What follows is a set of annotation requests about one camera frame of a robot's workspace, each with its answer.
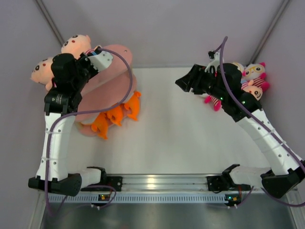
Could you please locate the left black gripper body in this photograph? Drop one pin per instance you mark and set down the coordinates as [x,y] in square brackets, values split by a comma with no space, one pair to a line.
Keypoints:
[86,71]

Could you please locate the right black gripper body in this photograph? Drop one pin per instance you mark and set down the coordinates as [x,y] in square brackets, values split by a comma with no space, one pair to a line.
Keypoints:
[208,84]

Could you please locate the boy plush black hair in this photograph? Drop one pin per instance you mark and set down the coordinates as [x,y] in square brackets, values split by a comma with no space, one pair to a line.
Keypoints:
[43,74]

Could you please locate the boy plush red dot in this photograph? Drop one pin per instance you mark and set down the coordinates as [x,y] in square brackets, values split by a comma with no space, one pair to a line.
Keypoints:
[249,87]

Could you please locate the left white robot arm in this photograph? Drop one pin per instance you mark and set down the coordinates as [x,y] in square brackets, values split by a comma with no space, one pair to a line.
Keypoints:
[61,104]

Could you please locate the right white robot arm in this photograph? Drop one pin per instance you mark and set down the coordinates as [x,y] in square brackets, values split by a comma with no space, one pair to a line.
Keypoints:
[286,170]

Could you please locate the white pink plush face down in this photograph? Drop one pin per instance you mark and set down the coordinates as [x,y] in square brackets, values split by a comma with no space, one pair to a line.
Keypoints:
[217,104]

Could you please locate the white pink plush back left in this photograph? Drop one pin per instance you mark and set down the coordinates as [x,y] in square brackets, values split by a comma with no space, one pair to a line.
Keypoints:
[239,66]

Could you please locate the white pink plush yellow glasses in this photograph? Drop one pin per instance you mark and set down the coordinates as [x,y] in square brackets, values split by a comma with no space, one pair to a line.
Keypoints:
[256,73]

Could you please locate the orange plush toy middle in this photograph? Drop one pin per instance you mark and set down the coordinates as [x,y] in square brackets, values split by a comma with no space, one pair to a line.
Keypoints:
[116,115]

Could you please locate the orange plush toy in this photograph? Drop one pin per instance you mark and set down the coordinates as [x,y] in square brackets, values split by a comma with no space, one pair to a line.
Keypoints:
[116,115]
[100,126]
[133,106]

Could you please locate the orange plush toy left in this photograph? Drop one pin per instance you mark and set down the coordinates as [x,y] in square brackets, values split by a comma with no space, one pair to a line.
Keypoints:
[100,126]

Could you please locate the orange plush toy right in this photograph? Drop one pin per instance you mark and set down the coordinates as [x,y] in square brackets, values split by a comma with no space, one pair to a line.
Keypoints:
[133,106]

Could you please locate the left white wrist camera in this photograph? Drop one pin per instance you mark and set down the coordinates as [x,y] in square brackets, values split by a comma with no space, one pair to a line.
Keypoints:
[100,60]

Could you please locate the white slotted cable duct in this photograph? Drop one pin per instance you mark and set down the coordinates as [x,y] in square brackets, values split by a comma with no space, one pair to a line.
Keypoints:
[146,198]

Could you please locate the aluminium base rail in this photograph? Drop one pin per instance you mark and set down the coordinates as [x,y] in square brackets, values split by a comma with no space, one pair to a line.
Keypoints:
[171,182]

